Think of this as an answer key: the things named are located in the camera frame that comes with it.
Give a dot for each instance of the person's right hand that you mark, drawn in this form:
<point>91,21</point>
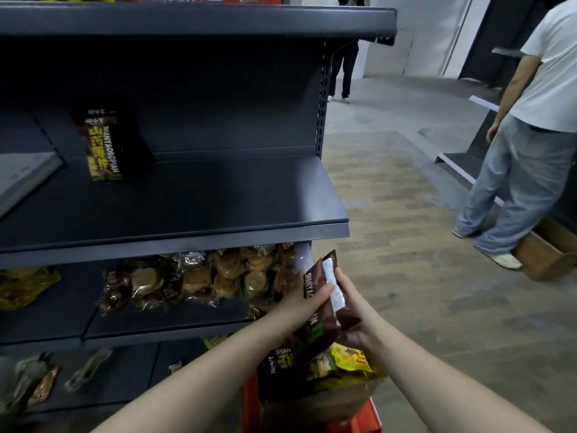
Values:
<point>365,329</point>

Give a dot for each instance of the person's left hand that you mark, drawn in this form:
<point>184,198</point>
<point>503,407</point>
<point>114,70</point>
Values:
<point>299,306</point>

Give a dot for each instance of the yellow snack packet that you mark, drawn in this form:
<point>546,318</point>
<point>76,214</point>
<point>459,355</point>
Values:
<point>349,360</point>

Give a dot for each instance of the pile of brown snacks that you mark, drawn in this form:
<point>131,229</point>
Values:
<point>279,369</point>

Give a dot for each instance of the brown cardboard box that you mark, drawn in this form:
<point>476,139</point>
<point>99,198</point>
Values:
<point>315,405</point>

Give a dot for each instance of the dark grey metal shelf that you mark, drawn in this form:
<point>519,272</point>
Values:
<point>203,198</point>

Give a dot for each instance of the person's left forearm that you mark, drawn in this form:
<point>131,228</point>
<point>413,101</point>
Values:
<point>203,383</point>

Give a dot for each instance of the person's right forearm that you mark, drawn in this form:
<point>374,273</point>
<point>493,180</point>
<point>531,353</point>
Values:
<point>442,392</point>

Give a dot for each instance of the orange wrapped snacks on shelf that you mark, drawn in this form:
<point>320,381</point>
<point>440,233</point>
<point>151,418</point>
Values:
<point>27,288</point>

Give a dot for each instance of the white printed flat box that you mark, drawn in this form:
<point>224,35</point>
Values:
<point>22,175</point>

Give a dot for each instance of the red-orange flat carton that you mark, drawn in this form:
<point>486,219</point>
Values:
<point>365,419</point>

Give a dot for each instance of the yellow-green flat packet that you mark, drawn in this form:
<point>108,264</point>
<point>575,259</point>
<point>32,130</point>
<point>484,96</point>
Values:
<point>216,341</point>

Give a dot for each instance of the pile of wrapped pastries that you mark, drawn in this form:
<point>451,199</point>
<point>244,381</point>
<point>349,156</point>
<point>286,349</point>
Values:
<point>203,279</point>

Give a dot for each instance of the small white-brown packet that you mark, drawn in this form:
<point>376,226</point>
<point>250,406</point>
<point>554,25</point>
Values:
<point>175,367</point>

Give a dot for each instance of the tan carton with red print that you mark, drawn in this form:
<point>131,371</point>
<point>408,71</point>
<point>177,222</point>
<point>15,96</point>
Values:
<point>545,252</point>

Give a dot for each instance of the clear green packet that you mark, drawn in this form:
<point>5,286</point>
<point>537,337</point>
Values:
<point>22,383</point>
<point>88,369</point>

